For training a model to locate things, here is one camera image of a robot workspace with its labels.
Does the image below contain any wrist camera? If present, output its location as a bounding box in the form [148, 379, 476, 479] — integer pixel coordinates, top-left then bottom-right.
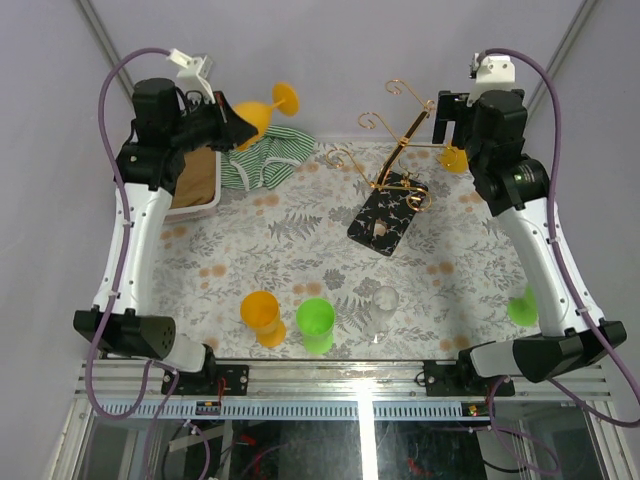
[167, 49, 214, 102]
[467, 53, 516, 107]

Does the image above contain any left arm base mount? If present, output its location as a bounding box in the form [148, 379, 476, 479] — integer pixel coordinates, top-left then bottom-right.
[172, 363, 250, 397]

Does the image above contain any green wine glass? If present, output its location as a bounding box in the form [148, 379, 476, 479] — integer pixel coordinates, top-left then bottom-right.
[507, 286, 538, 327]

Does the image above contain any floral tablecloth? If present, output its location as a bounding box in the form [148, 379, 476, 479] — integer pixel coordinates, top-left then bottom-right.
[151, 142, 529, 360]

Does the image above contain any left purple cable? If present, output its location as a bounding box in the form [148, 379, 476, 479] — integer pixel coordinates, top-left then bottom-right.
[84, 47, 211, 480]

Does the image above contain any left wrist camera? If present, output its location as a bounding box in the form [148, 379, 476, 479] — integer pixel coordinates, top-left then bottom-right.
[167, 49, 214, 102]

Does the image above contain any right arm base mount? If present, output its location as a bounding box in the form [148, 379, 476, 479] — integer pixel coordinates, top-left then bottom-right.
[423, 360, 499, 397]

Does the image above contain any green plastic cup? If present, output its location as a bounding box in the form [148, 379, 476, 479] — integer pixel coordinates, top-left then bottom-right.
[296, 298, 335, 355]

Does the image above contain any orange wine glass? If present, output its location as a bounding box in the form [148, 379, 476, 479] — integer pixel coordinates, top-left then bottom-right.
[233, 82, 300, 152]
[438, 143, 468, 174]

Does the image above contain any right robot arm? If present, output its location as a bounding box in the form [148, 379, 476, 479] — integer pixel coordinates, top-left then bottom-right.
[433, 89, 627, 395]

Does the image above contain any brown cloth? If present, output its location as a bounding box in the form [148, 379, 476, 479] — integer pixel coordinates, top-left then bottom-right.
[171, 147, 217, 209]

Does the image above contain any purple cable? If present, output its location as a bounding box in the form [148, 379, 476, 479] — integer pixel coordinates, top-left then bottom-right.
[84, 47, 211, 480]
[479, 47, 640, 474]

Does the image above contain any clear glass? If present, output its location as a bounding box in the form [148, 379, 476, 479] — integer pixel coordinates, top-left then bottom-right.
[364, 286, 399, 344]

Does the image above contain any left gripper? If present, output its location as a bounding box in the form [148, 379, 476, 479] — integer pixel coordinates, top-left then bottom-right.
[166, 90, 256, 156]

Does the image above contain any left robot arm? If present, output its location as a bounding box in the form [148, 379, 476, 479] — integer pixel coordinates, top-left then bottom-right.
[73, 78, 257, 395]

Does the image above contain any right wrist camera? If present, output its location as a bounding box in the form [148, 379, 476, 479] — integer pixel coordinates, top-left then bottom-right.
[467, 53, 516, 107]

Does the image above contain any aluminium rail frame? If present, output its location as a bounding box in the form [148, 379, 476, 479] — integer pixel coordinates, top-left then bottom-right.
[93, 359, 612, 402]

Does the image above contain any gold wine glass rack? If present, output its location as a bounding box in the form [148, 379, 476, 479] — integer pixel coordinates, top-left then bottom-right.
[325, 79, 455, 257]

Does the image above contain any white plastic basket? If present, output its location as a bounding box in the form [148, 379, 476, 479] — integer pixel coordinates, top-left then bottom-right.
[164, 151, 221, 224]

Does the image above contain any orange plastic cup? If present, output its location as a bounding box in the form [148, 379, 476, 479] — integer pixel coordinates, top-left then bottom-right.
[240, 291, 287, 348]

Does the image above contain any green striped cloth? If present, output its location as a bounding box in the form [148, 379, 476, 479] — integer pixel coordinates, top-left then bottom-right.
[221, 126, 315, 191]

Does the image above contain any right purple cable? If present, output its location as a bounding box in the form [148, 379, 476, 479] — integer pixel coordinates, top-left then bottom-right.
[479, 47, 640, 474]

